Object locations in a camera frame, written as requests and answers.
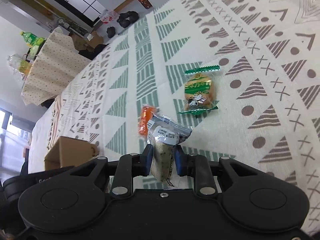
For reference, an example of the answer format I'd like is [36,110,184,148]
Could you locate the green soda bottle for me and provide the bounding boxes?
[20,31,45,47]

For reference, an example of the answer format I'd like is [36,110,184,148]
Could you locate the green biscuit packet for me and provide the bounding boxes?
[179,65,220,115]

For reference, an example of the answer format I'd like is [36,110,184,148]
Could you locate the patterned bed blanket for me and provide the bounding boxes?
[28,0,319,235]

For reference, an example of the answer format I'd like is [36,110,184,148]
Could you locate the orange snack packet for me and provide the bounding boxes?
[138,105,157,137]

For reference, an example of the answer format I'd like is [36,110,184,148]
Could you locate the red white plastic bag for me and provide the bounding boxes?
[99,9,118,24]

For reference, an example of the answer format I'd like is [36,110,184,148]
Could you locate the silver white snack packet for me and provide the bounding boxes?
[147,114,192,188]

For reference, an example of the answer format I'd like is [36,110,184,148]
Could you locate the table with dotted cloth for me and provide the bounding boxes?
[21,27,90,106]

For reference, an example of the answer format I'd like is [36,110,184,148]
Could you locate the black shoes on floor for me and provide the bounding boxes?
[106,11,139,38]

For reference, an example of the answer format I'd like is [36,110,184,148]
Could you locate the cardboard box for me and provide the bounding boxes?
[44,137,99,171]

